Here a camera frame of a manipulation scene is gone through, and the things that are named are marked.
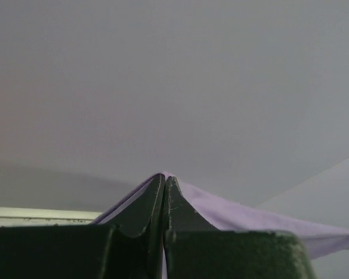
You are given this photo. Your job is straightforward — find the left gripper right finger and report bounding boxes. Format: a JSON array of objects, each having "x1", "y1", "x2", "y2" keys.
[{"x1": 163, "y1": 176, "x2": 316, "y2": 278}]

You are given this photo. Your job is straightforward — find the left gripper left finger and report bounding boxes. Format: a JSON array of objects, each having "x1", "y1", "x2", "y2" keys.
[{"x1": 0, "y1": 174, "x2": 165, "y2": 278}]

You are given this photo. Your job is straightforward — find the lilac polo shirt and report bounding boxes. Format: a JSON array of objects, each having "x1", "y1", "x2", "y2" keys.
[{"x1": 90, "y1": 171, "x2": 349, "y2": 279}]

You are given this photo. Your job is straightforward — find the aluminium rail frame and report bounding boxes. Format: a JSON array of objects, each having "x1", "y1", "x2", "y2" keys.
[{"x1": 0, "y1": 207, "x2": 101, "y2": 227}]

